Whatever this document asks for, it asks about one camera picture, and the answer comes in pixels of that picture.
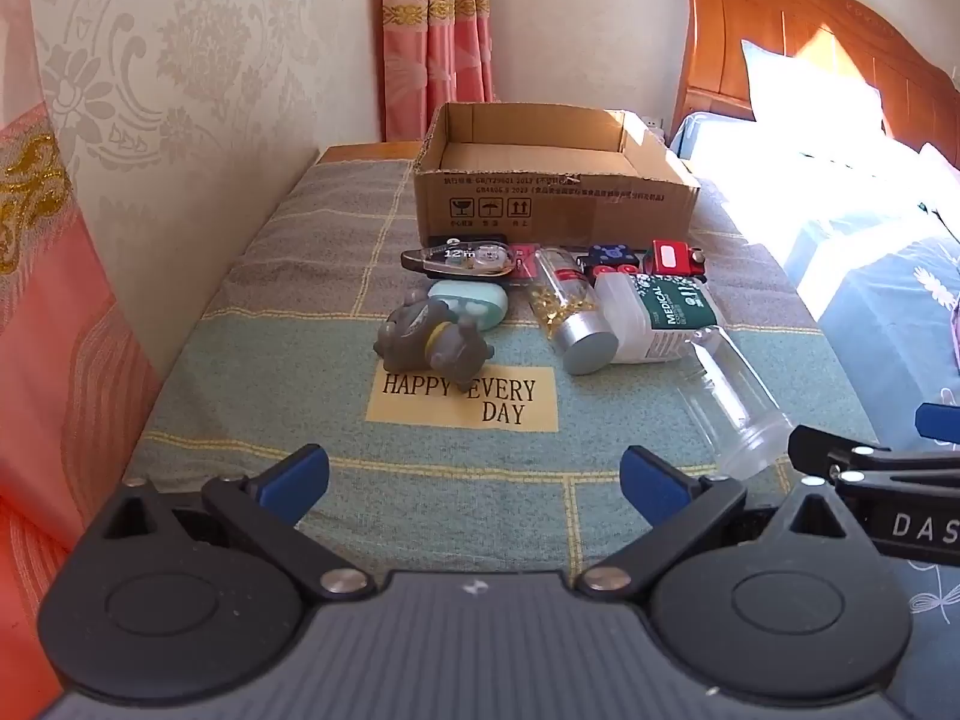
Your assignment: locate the mint green rounded case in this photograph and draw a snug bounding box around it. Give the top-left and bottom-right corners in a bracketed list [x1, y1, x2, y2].
[427, 280, 511, 333]

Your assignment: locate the clear brown correction tape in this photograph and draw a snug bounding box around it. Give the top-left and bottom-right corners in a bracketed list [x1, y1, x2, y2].
[400, 242, 518, 280]

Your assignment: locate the checked green grey cloth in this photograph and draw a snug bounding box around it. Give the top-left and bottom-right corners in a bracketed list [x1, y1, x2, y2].
[124, 157, 901, 601]

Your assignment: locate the white pillow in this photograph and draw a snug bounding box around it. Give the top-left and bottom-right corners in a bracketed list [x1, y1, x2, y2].
[739, 37, 960, 166]

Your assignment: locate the cardboard box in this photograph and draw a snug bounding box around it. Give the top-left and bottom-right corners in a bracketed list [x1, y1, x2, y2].
[411, 101, 702, 252]

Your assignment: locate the black blue toy train car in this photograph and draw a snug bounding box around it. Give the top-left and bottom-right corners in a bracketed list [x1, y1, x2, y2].
[576, 242, 647, 278]

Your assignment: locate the clear capsule bottle silver cap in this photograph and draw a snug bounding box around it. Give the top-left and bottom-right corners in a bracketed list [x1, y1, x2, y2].
[525, 246, 620, 376]

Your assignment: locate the grey animal toy figure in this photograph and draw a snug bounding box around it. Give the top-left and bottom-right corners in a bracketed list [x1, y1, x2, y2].
[373, 296, 496, 376]

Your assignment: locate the blue floral bed blanket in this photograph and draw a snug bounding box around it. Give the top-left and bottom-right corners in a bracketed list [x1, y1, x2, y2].
[667, 111, 960, 698]

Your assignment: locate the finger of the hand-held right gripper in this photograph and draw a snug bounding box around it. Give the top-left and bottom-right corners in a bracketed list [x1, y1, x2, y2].
[915, 403, 960, 442]
[787, 425, 901, 490]

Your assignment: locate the red toy train engine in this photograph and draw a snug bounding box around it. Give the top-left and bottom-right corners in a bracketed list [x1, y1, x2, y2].
[645, 238, 710, 282]

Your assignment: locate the wooden bed headboard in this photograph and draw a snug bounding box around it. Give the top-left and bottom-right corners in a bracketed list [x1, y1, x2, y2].
[670, 0, 960, 166]

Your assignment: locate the clear plastic cup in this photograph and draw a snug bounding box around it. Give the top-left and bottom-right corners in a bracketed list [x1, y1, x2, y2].
[671, 326, 797, 477]

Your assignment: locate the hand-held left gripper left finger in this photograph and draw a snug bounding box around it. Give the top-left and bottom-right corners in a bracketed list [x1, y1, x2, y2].
[101, 444, 376, 602]

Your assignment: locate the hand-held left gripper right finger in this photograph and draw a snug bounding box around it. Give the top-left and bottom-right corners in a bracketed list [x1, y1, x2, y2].
[574, 445, 856, 602]

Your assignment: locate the white plastic bottle green label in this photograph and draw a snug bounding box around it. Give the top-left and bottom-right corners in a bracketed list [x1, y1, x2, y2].
[592, 270, 728, 365]

